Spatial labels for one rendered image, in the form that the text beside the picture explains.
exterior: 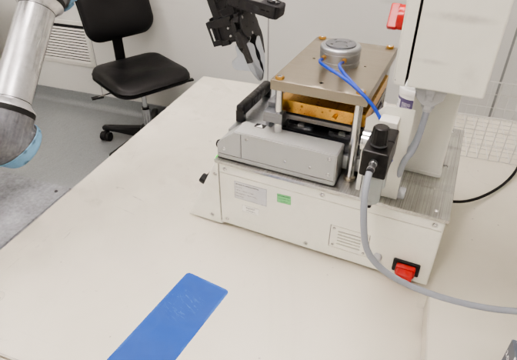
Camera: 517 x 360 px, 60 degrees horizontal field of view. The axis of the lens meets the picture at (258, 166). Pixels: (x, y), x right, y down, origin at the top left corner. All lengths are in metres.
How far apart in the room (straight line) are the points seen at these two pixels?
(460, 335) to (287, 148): 0.43
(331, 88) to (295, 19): 1.71
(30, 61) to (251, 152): 0.58
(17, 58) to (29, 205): 0.35
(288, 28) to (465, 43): 1.88
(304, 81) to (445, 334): 0.49
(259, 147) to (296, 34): 1.69
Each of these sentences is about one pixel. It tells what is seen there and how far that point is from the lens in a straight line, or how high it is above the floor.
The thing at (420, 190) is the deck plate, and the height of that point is 0.93.
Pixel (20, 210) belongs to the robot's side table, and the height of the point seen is 0.75.
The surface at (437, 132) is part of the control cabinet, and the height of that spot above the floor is 1.03.
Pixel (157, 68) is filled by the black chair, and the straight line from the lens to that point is 2.58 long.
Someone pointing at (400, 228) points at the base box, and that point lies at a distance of 0.87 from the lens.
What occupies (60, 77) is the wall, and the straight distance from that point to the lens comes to 3.51.
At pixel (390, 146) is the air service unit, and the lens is 0.70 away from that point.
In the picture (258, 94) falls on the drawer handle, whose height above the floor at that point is 1.01.
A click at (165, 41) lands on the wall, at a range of 2.87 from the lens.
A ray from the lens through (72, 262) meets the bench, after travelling 1.03.
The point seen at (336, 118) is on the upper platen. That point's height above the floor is 1.04.
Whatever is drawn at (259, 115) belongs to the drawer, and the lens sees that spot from 1.01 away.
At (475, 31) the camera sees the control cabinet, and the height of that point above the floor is 1.25.
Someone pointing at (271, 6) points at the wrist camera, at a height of 1.21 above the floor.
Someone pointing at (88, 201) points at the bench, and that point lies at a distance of 1.18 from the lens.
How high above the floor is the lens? 1.44
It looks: 34 degrees down
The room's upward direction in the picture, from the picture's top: straight up
